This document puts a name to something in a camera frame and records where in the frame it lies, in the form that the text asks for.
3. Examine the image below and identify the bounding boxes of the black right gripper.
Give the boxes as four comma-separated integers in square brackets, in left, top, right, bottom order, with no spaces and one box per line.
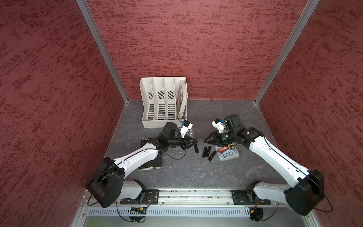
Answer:
[204,129,236,147]

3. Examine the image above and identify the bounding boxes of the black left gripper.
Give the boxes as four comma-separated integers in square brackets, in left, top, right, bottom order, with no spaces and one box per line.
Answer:
[167,133,198,150]

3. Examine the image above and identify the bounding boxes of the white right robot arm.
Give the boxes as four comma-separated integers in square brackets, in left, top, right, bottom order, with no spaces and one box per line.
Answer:
[204,114,325,216]

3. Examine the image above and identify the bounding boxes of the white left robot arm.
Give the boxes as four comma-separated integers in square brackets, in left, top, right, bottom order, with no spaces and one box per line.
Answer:
[87,121,198,208]

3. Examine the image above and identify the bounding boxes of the clear acrylic lipstick organizer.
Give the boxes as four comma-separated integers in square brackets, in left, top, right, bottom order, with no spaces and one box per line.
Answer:
[181,127,194,142]

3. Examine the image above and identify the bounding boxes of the book standing in file organizer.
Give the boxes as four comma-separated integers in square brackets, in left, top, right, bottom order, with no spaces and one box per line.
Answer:
[176,80,188,118]

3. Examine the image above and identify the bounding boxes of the white perforated file organizer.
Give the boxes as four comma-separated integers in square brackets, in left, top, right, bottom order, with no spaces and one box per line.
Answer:
[140,77,187,128]

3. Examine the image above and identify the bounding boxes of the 143-Storey Treehouse book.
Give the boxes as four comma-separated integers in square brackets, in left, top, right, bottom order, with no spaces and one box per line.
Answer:
[215,143,240,161]

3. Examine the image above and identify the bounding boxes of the black Maugham paperback book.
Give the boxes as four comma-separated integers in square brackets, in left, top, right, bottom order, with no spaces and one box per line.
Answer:
[138,152,164,171]

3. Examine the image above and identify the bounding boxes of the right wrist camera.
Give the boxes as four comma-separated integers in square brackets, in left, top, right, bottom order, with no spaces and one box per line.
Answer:
[212,118,227,134]

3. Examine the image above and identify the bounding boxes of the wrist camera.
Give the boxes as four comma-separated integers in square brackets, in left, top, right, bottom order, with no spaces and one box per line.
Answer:
[212,118,227,134]
[180,120,193,138]

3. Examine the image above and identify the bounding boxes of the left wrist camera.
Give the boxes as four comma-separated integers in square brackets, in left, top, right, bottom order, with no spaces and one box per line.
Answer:
[180,120,193,138]

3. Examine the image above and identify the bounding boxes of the aluminium mounting rail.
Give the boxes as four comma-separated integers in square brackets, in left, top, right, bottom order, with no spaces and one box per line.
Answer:
[82,187,311,208]

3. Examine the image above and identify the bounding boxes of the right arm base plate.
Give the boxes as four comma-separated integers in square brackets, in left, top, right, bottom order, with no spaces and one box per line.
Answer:
[231,189,271,205]

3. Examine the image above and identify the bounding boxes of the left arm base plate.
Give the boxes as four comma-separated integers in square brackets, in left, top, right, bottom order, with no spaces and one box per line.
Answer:
[120,189,159,205]

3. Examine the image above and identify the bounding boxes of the right aluminium corner post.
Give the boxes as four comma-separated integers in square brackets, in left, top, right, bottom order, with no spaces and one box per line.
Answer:
[254,0,320,106]

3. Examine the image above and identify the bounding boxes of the aluminium corner post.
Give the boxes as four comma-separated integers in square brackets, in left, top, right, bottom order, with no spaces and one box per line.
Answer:
[76,0,130,105]
[254,0,320,106]

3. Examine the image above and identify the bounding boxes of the left aluminium corner post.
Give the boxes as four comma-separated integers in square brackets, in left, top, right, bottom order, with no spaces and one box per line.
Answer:
[76,0,130,105]

